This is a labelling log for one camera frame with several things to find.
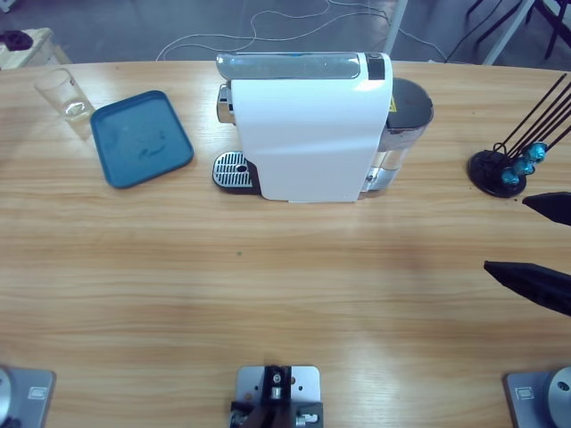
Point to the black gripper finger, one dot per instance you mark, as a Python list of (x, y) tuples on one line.
[(555, 207), (540, 285), (15, 40)]

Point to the clear drinking glass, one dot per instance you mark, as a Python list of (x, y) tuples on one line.
[(73, 109)]

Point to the chrome coffee machine lever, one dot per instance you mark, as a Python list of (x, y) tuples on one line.
[(290, 66)]

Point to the blue coffee capsule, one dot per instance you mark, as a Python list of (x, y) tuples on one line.
[(535, 153), (523, 168), (510, 178)]

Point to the white capsule coffee machine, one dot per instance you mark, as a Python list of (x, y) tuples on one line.
[(308, 134)]

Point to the light wooden crate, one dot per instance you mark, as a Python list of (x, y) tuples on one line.
[(44, 46)]

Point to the black capsule holder with rods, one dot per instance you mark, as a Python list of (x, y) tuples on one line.
[(484, 174)]

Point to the teal plastic tray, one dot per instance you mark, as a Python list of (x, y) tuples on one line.
[(143, 138)]

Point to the white metal table leg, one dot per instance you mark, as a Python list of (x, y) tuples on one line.
[(394, 31), (507, 40)]

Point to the clear water tank black lid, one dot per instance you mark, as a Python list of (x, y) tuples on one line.
[(408, 102)]

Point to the arm grey base plate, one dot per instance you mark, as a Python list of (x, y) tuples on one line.
[(27, 397), (540, 397)]

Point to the black metal chair frame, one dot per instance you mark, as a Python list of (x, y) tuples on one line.
[(552, 38)]

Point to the grey centre mount plate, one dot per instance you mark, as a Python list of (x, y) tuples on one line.
[(308, 383)]

